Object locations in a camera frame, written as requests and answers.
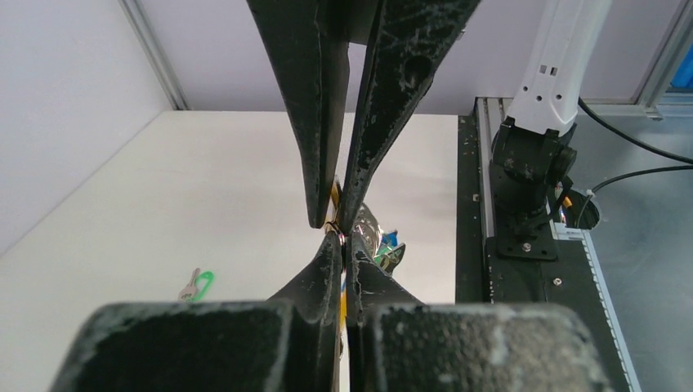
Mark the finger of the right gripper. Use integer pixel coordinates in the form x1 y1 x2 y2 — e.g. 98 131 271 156
338 0 479 233
248 0 350 229

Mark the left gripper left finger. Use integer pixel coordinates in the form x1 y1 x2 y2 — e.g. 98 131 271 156
51 233 342 391

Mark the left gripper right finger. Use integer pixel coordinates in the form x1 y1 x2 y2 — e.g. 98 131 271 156
346 234 612 391

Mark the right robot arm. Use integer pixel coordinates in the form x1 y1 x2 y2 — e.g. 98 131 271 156
248 1 610 234

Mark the blue key tag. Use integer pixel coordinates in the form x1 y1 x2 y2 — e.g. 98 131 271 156
381 229 399 247

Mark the key with green tag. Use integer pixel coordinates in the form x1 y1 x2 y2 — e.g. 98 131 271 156
177 268 215 302

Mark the green key tag on ring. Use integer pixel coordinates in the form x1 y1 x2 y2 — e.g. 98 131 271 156
373 243 406 274

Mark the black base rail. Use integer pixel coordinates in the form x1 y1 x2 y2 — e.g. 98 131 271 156
455 98 641 391

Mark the right camera cable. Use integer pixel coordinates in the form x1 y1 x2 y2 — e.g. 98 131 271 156
574 97 693 229

